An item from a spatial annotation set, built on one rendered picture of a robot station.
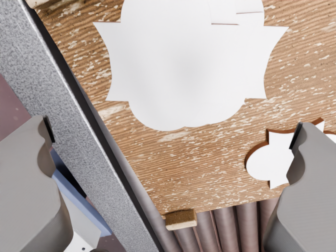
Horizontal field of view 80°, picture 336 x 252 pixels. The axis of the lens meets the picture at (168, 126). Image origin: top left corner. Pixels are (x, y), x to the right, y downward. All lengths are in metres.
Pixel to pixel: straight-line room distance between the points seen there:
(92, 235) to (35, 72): 0.43
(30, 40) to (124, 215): 0.37
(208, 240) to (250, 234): 0.10
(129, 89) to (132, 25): 0.06
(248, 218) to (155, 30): 0.42
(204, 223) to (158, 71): 0.38
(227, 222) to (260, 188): 0.13
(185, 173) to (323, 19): 0.27
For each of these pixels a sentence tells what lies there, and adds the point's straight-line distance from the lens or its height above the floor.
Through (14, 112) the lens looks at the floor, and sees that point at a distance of 1.72.
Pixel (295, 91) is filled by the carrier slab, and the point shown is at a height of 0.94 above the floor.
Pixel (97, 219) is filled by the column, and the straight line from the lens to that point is 0.61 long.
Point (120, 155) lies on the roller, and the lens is 0.36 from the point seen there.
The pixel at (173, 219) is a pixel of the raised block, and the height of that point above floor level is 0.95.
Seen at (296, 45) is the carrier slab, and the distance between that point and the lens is 0.29.
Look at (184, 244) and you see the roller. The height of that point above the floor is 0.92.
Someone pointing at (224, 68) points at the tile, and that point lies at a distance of 0.21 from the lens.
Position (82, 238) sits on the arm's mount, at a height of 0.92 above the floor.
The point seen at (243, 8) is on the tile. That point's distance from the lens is 0.21.
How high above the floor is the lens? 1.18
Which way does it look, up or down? 58 degrees down
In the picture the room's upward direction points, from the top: 177 degrees counter-clockwise
